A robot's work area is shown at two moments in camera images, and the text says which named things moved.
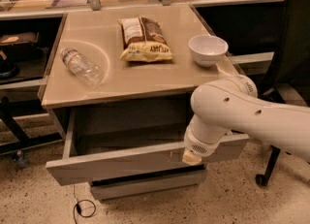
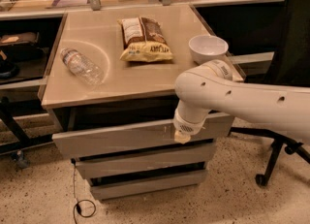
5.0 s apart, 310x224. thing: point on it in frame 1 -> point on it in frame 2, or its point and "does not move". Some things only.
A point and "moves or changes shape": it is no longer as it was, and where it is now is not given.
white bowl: [207, 49] does not move
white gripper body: [200, 145] -> [187, 125]
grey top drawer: [108, 143] moves or changes shape
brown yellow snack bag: [143, 41] does not move
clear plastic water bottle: [82, 67] does not move
